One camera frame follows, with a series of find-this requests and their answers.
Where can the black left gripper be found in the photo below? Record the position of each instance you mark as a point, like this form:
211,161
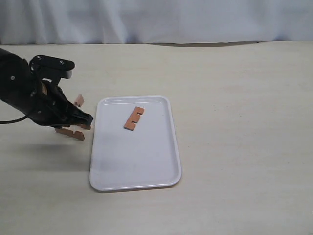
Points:
46,105

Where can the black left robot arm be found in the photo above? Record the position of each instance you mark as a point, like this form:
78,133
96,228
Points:
14,71

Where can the white rectangular plastic tray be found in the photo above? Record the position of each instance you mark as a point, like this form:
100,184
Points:
147,157

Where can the white backdrop curtain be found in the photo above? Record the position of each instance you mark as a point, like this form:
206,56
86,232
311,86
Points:
154,21

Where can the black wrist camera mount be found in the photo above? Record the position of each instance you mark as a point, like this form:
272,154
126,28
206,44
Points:
51,68

